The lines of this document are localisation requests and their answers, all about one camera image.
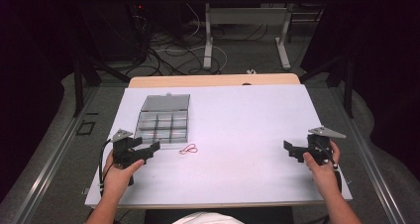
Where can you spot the white floor plug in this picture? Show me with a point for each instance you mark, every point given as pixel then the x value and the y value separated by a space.
pixel 251 71

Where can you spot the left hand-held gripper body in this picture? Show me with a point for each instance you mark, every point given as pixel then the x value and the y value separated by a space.
pixel 123 151

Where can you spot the white table mat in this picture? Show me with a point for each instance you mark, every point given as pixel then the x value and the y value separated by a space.
pixel 237 144

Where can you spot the white metal desk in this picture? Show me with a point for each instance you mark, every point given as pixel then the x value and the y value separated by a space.
pixel 246 16

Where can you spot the black metal stand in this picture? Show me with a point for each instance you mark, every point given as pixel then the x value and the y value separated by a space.
pixel 79 85
pixel 346 82

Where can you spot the clear plastic compartment box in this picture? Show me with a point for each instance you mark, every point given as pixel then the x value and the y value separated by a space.
pixel 163 123

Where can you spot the person's right hand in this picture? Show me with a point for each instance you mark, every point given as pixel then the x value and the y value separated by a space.
pixel 322 176

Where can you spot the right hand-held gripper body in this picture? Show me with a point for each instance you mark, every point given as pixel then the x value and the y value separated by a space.
pixel 319 148

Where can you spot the person's white shirt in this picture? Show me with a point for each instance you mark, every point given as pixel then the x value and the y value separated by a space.
pixel 208 218

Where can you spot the aluminium floor rail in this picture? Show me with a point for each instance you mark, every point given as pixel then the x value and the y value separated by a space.
pixel 46 158
pixel 366 158

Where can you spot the red rubber band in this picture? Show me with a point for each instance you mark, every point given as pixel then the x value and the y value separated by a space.
pixel 188 149

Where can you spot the person's left hand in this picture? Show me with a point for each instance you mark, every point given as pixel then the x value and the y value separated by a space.
pixel 118 179

